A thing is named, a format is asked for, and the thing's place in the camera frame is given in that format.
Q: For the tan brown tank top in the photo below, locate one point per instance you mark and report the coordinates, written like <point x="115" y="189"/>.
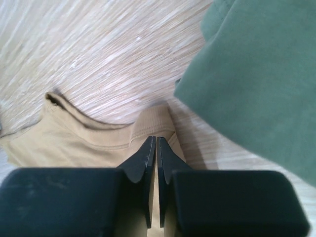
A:
<point x="66" y="138"/>

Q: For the olive green printed tank top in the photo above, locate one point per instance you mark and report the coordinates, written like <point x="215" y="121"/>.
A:
<point x="254" y="81"/>

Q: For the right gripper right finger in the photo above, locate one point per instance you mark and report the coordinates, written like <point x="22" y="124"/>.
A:
<point x="225" y="203"/>

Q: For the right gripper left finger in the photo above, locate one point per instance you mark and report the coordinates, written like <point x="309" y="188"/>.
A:
<point x="81" y="202"/>

